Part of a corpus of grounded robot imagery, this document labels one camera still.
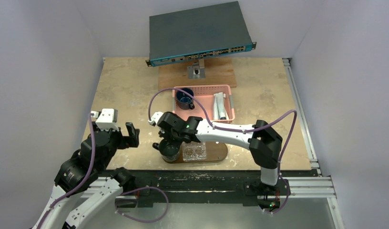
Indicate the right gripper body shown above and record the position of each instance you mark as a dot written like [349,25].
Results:
[164,141]

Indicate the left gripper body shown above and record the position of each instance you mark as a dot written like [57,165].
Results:
[119,141]

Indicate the dark green cup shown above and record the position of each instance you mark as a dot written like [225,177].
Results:
[169,149]

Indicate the blue cup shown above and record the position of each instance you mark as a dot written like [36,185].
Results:
[184,100]

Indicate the clear acrylic holder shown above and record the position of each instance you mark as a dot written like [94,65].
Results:
[194,151]

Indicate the pink plastic basket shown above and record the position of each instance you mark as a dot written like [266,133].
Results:
[205,95]

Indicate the oval wooden tray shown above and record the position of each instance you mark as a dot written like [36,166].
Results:
[215,152]

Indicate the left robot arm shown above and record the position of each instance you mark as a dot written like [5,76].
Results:
[80,171]

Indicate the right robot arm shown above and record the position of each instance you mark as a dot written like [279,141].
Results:
[264,143]

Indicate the wooden base board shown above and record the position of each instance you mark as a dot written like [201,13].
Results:
[217,71]

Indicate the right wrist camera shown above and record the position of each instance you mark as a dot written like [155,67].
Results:
[156,118]

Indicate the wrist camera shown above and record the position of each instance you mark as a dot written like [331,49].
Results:
[156,118]
[106,119]

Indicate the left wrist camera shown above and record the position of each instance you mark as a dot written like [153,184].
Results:
[106,119]

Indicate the metal stand bracket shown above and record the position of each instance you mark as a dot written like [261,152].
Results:
[196,70]

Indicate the black base frame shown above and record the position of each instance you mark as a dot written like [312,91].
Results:
[207,186]

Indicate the network switch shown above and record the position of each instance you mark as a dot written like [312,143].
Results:
[198,33]

